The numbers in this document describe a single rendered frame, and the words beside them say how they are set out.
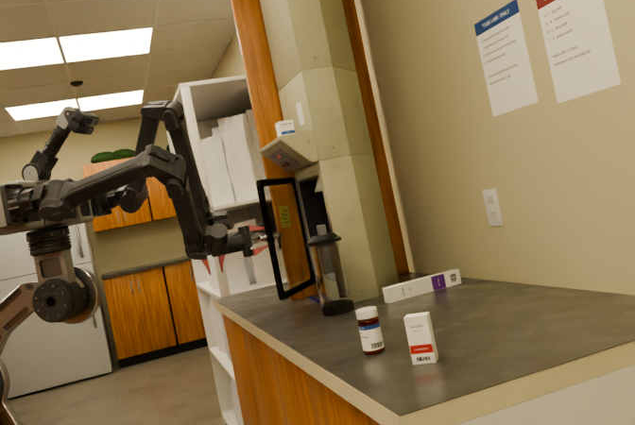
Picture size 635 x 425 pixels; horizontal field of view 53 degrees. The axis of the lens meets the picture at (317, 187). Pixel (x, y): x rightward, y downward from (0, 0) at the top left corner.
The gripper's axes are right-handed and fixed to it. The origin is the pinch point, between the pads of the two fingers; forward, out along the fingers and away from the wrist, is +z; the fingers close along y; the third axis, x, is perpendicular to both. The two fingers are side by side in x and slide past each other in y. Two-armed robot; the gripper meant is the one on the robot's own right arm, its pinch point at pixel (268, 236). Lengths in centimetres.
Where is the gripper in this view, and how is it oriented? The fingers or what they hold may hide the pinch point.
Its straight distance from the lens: 217.3
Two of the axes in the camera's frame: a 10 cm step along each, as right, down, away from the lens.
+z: 9.4, -1.9, 2.9
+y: -2.0, -9.8, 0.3
